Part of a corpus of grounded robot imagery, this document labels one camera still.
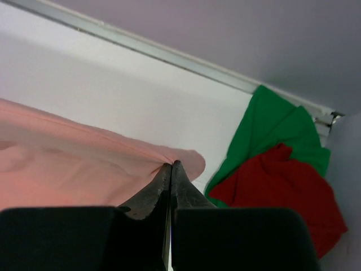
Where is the pink t shirt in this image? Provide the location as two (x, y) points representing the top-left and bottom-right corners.
(1, 100), (205, 209)

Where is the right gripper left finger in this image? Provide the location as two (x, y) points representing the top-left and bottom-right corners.
(1, 164), (171, 270)

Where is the green t shirt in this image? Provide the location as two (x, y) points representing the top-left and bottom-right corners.
(205, 85), (331, 207)

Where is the red t shirt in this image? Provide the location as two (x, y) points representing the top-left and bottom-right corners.
(209, 143), (347, 258)

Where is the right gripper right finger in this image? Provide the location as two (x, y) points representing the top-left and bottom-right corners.
(170, 161), (320, 271)

